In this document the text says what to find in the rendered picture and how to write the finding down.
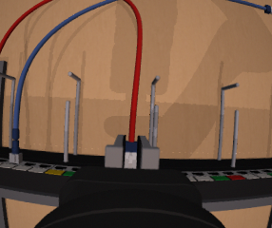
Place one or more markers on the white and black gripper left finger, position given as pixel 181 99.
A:
pixel 115 153

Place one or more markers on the red patch cord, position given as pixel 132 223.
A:
pixel 134 99

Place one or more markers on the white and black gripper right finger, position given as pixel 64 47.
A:
pixel 147 156

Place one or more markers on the blue cable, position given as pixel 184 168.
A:
pixel 15 130

